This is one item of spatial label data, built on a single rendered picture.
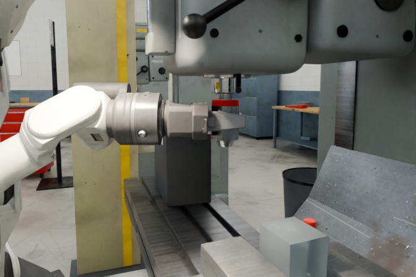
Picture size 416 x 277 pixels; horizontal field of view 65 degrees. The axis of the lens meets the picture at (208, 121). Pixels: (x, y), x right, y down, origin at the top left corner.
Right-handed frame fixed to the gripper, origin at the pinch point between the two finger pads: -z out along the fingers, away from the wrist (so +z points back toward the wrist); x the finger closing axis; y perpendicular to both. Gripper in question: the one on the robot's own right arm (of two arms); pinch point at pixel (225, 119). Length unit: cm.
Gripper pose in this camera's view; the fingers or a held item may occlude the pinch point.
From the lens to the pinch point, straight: 55.2
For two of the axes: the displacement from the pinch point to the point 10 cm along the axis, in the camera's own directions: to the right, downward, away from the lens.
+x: -0.3, -1.0, 9.9
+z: -10.0, -0.1, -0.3
